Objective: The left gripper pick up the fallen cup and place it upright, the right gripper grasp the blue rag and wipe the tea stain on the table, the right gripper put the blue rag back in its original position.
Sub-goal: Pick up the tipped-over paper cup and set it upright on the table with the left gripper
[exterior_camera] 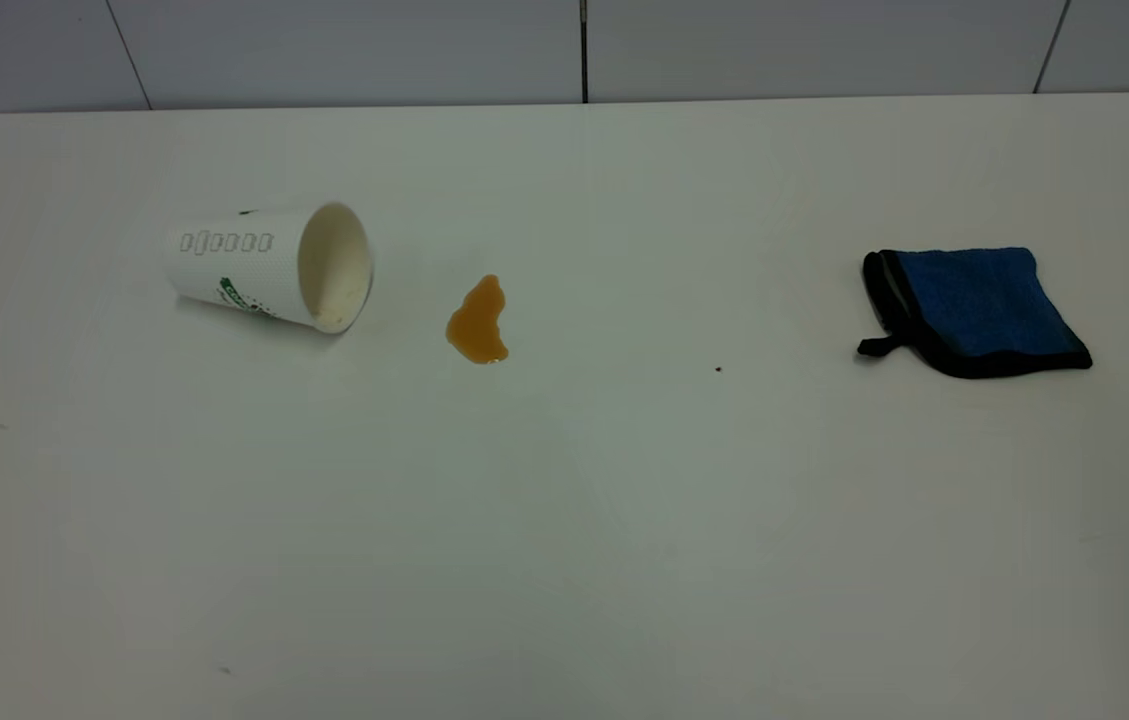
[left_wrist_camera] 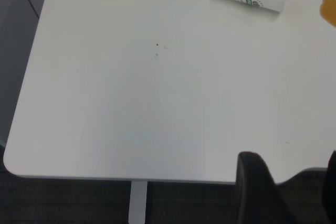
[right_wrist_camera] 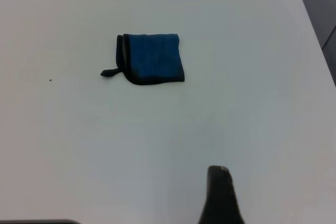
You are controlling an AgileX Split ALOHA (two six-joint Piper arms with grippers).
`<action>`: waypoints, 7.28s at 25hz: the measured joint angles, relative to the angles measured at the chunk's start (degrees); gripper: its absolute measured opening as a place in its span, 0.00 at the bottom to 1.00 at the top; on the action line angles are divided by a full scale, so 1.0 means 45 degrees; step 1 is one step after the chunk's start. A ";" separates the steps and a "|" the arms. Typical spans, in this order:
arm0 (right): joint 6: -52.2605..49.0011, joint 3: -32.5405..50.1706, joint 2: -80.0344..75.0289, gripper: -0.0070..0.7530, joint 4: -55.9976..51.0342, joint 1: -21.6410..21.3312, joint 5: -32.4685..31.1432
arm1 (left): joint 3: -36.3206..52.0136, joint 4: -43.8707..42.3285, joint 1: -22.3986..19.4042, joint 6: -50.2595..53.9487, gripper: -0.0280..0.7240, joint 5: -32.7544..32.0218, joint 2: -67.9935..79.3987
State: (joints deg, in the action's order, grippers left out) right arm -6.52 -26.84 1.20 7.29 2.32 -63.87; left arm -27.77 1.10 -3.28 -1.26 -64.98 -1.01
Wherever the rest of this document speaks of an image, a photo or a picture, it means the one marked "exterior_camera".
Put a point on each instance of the blue cloth with black trim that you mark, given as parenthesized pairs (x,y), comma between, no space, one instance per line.
(984,305)

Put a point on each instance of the brown liquid spill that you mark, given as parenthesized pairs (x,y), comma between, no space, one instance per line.
(477,325)

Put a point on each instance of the white paper coffee cup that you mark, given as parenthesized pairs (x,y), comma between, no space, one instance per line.
(234,265)

